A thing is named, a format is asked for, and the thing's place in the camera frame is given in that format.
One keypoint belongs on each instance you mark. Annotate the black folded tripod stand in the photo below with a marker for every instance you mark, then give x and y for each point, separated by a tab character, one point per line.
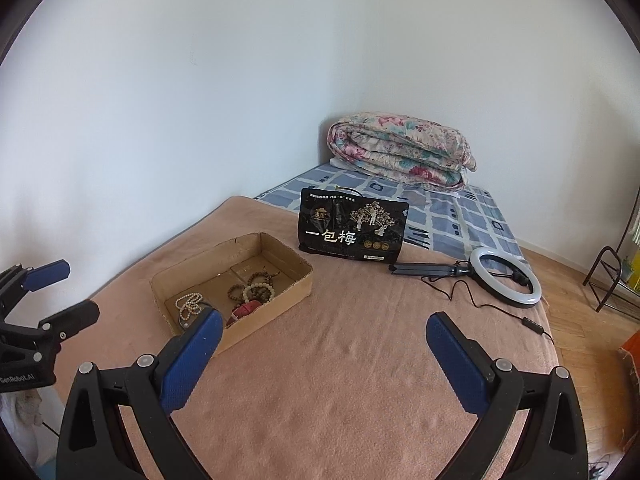
432	270

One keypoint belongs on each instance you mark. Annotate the black snack bag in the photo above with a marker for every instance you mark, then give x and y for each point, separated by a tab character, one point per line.
343	225

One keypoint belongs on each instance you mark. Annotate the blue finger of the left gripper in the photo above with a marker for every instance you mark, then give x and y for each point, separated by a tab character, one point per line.
67	323
45	276

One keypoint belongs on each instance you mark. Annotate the black metal rack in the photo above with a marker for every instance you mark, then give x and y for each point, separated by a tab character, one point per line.
605	276

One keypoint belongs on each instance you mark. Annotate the brown cardboard box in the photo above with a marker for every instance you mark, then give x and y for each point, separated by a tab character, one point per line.
250	280

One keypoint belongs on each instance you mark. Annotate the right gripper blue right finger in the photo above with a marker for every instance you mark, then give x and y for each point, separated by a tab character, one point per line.
552	443

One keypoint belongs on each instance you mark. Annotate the yellow box on rack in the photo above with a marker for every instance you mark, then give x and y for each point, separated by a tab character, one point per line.
632	270

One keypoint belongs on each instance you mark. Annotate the folded floral quilt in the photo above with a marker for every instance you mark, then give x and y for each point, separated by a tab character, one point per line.
404	149

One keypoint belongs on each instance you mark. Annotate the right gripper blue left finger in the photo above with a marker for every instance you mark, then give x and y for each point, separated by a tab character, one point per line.
94	443

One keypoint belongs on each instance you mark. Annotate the white ring light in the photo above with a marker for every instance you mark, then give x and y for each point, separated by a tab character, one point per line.
505	277

